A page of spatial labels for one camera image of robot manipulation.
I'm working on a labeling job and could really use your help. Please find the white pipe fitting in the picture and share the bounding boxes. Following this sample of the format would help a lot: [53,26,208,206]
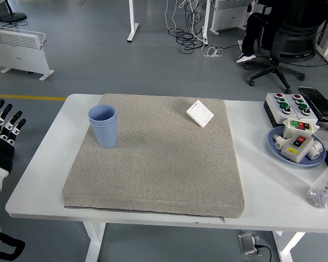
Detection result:
[306,140,325,160]
[272,133,287,151]

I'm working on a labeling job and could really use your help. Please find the blue plate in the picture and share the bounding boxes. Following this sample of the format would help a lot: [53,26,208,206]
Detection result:
[267,126,327,168]

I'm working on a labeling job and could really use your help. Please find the black floor cables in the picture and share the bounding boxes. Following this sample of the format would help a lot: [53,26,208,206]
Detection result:
[174,0,208,54]

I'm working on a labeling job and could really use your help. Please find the white red-green switch box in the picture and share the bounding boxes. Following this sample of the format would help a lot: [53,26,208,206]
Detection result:
[282,118,318,140]

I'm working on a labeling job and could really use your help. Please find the clear red-capped bead bottle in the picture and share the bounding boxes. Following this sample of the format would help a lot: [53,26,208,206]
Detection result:
[306,158,328,209]

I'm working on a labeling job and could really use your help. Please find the white wall switch plate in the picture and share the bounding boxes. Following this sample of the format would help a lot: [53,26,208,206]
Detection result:
[185,99,214,128]

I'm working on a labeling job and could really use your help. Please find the black fan stand base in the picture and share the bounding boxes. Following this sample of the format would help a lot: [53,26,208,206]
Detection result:
[0,0,27,22]

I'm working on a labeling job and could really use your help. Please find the black office chair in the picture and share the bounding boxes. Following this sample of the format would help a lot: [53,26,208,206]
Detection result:
[244,0,328,93]

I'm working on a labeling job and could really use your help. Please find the beige red rocker switch box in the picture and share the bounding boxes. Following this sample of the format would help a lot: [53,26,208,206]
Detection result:
[279,133,314,164]

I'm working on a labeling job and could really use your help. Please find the person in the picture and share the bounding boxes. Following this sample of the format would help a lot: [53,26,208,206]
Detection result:
[236,0,288,64]

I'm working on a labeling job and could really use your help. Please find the black wrapped flat object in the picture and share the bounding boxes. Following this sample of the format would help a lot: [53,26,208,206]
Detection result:
[298,86,328,123]

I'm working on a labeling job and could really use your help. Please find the grey-brown mat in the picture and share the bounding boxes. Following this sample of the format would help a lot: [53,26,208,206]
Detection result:
[61,93,245,223]

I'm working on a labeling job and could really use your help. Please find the white table leg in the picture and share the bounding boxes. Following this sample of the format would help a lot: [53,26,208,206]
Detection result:
[83,221,107,262]
[272,231,307,262]

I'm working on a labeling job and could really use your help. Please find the black pedal cable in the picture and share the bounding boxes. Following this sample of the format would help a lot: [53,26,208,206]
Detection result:
[256,243,273,262]

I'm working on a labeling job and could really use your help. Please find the white panel heater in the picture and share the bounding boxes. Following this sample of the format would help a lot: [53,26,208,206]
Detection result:
[209,0,253,35]
[0,26,55,81]

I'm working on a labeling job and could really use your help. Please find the silver foot pedal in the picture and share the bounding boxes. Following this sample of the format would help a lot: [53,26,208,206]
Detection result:
[237,231,263,256]

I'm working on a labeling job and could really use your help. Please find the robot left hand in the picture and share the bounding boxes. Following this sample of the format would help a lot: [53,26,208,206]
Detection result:
[0,99,27,189]

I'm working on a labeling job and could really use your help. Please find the white desk leg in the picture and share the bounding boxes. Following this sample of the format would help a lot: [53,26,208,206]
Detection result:
[126,0,139,43]
[201,0,212,46]

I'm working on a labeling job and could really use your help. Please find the white floor cable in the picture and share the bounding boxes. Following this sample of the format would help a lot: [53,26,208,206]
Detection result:
[163,0,208,44]

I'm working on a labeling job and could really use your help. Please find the blue ribbed plastic cup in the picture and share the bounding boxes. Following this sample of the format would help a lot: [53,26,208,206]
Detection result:
[87,104,118,126]
[89,117,118,149]

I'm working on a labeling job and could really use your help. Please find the white desk frame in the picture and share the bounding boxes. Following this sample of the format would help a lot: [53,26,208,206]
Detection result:
[315,0,328,69]

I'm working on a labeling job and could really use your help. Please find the white push-button control box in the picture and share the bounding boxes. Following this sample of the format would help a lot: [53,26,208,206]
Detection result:
[263,92,304,128]
[285,93,318,125]

